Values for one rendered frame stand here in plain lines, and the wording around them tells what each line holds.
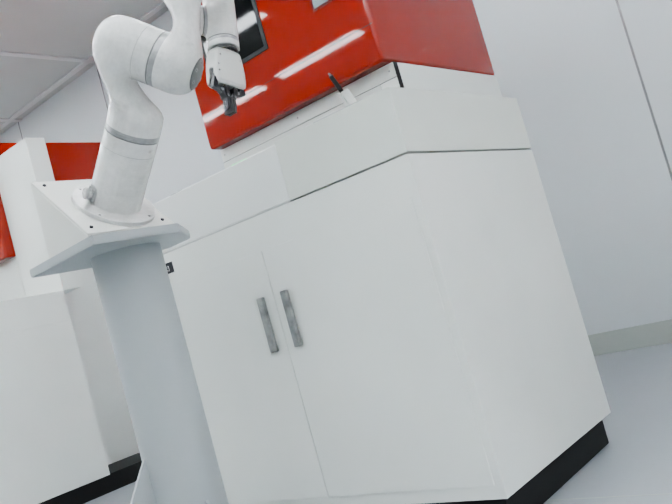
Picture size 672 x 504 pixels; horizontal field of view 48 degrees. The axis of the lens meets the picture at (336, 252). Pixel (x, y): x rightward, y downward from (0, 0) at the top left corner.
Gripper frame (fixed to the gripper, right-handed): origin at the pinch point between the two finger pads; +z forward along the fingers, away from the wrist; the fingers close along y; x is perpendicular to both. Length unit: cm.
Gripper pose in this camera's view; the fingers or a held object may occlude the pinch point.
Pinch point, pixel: (230, 106)
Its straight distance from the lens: 201.6
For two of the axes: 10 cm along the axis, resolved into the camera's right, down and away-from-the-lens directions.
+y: -6.6, -0.8, -7.5
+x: 7.4, -2.5, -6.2
